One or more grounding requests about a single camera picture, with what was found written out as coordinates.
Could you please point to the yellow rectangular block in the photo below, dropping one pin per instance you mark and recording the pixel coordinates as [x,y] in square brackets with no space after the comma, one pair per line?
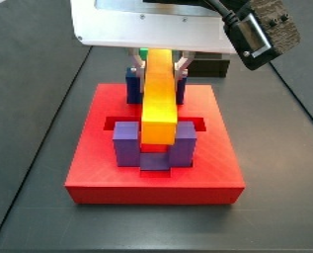
[159,108]

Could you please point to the blue U-shaped block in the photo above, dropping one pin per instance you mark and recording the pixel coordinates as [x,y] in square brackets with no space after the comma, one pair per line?
[135,95]

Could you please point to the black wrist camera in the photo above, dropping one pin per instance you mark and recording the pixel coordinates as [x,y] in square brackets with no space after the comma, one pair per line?
[258,27]

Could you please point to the red puzzle board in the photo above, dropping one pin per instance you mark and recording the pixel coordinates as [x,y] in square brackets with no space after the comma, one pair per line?
[97,181]

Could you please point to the black angle bracket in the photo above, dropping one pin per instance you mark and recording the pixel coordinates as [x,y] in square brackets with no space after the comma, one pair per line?
[209,64]

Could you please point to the purple U-shaped block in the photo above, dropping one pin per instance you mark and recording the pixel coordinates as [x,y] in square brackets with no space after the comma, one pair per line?
[153,157]

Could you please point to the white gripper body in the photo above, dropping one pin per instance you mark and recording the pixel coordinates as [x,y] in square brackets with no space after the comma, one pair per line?
[131,23]

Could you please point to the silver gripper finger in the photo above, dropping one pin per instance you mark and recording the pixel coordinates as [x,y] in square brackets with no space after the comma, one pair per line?
[179,66]
[138,64]

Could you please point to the green stepped block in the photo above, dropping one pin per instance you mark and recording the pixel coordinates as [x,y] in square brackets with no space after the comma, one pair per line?
[143,53]

